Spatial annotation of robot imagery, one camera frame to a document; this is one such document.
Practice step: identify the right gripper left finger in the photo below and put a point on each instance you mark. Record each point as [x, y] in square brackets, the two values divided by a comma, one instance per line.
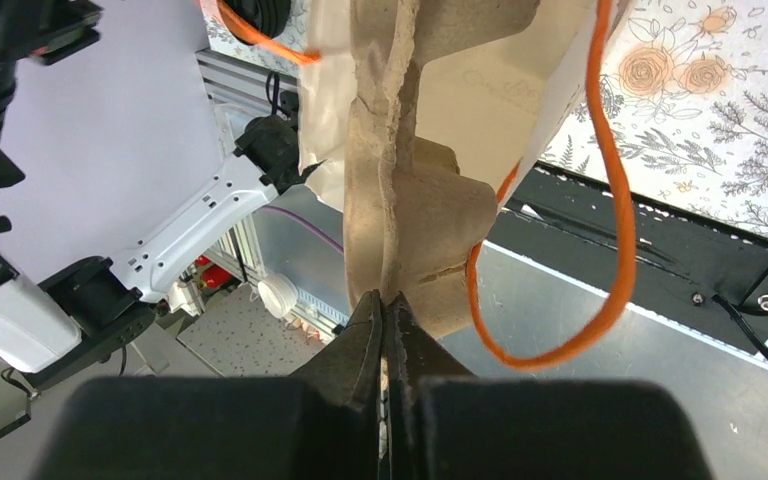
[339, 426]

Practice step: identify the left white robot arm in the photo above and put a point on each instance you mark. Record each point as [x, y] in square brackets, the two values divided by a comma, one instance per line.
[112, 178]

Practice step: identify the black ribbed cup stack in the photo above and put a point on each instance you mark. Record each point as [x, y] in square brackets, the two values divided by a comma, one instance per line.
[269, 17]

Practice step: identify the single brown pulp carrier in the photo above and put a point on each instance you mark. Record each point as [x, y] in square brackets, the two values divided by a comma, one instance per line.
[410, 217]

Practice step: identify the floral table mat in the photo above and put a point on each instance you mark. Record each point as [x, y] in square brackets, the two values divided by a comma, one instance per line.
[684, 88]

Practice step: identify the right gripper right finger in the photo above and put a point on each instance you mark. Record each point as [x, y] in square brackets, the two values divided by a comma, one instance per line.
[412, 355]

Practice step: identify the beige paper bag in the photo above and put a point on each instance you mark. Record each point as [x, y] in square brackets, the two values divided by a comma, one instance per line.
[329, 86]

